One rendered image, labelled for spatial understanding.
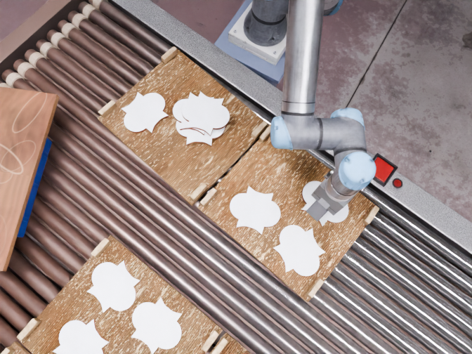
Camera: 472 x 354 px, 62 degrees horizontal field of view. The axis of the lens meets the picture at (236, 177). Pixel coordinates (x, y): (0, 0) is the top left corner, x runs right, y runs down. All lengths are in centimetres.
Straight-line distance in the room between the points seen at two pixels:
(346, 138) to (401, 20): 201
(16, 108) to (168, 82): 45
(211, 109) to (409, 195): 66
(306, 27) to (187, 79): 55
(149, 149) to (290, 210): 46
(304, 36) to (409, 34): 199
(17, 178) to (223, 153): 57
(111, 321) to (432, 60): 233
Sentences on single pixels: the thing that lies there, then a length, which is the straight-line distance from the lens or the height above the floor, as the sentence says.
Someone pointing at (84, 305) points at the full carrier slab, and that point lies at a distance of 119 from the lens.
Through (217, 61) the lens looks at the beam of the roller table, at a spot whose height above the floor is 92.
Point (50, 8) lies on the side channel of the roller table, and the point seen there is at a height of 95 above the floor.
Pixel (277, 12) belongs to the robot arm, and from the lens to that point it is 133.
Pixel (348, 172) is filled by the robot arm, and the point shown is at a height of 126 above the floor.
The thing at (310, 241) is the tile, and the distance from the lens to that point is 115.
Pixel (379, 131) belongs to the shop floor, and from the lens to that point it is 243.
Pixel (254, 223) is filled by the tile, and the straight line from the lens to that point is 114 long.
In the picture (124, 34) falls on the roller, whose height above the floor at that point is 92.
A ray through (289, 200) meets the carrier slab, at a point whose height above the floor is 94.
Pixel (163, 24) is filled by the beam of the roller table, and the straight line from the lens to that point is 148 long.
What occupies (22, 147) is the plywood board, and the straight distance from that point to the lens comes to 124.
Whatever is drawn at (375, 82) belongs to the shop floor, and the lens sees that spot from 257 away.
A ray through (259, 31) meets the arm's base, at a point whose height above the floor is 97.
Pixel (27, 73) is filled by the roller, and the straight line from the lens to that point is 150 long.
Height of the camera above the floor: 207
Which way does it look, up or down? 73 degrees down
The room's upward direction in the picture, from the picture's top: 5 degrees clockwise
